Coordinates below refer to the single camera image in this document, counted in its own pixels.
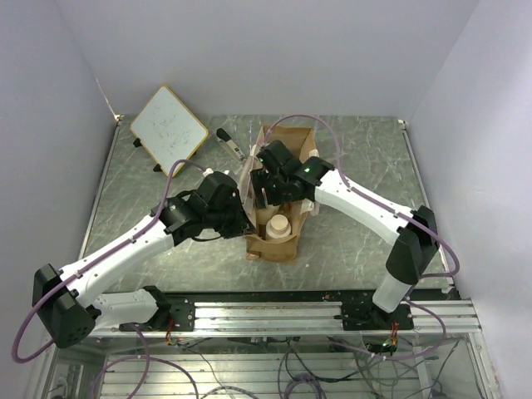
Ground brown canvas bag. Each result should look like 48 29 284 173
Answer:
238 125 320 264

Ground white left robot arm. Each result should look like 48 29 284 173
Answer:
32 171 254 348

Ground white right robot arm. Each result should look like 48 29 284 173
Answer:
250 140 440 329

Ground beige cap bottle front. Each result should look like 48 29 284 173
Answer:
265 214 292 239

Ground black and white marker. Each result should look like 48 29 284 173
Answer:
215 128 246 162

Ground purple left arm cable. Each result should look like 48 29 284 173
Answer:
11 160 215 362

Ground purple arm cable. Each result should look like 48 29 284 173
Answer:
262 112 461 362
11 160 215 362

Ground small whiteboard with wooden frame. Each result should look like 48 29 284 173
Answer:
130 86 209 176

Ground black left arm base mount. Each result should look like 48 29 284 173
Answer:
168 302 195 333

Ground aluminium rail frame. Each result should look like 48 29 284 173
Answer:
30 290 501 398

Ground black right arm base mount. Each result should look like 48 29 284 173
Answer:
334 303 414 331

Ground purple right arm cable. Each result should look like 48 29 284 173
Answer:
262 112 461 362

